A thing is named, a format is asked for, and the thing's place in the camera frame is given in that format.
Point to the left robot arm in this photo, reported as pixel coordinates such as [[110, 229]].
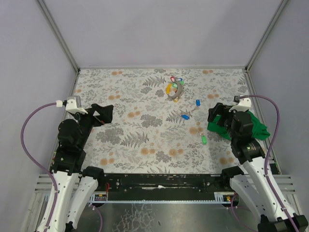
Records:
[[73, 186]]

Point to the green cloth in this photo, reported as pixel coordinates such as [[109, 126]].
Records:
[[259, 131]]

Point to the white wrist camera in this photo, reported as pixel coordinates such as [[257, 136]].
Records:
[[72, 105], [242, 104]]

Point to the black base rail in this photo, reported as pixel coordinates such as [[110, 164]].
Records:
[[162, 184]]

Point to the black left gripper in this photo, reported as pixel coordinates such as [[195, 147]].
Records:
[[90, 116]]

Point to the white cable duct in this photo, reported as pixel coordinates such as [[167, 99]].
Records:
[[199, 197]]

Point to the aluminium frame post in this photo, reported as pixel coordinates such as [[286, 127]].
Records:
[[283, 4], [55, 30]]

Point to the spiral keyring with yellow handle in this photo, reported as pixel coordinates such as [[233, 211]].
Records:
[[175, 89]]

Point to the left aluminium frame post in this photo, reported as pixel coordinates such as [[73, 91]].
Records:
[[55, 30]]

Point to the right aluminium frame post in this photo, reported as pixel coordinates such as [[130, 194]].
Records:
[[283, 4]]

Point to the blue tag key lower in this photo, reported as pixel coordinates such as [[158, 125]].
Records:
[[186, 116]]

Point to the green tag key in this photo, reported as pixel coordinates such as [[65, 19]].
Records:
[[203, 138]]

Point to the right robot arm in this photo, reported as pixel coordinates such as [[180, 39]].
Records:
[[253, 180]]

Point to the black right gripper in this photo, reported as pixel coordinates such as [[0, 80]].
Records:
[[222, 116]]

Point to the floral table mat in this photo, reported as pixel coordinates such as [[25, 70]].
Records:
[[147, 133]]

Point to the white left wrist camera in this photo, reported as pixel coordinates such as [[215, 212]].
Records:
[[72, 105]]

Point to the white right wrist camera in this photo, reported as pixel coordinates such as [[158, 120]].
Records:
[[242, 104]]

